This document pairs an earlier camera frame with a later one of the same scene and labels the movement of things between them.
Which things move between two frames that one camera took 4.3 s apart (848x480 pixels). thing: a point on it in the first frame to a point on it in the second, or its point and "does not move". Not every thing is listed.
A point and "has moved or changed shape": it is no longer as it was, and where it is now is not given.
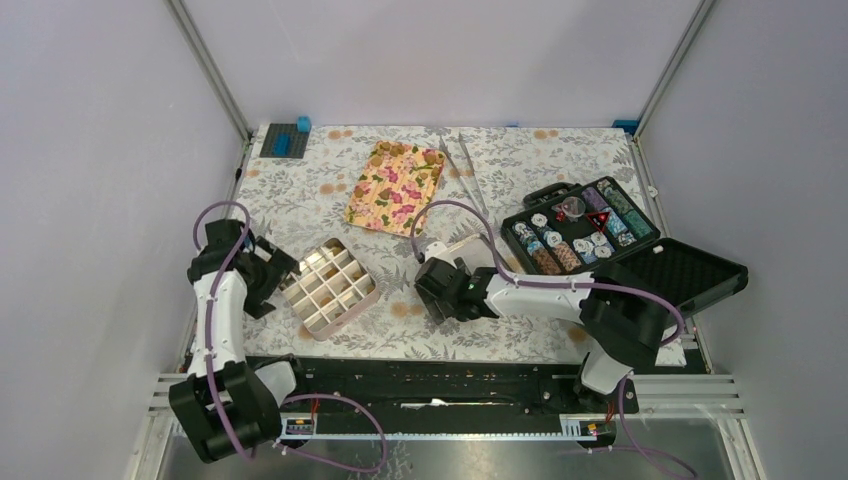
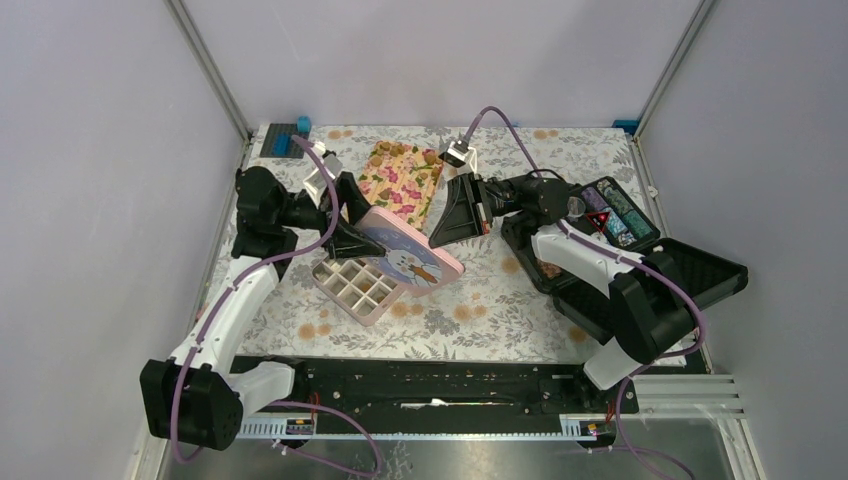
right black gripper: [431, 302] to [468, 211]
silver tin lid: [477, 252] to [413, 261]
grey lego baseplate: [297, 140] does not move
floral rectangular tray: [394, 186] does not move
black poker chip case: [565, 227] does not move
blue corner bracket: [629, 126] does not move
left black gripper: [277, 267] to [346, 241]
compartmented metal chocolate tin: [333, 288] has moved or changed shape
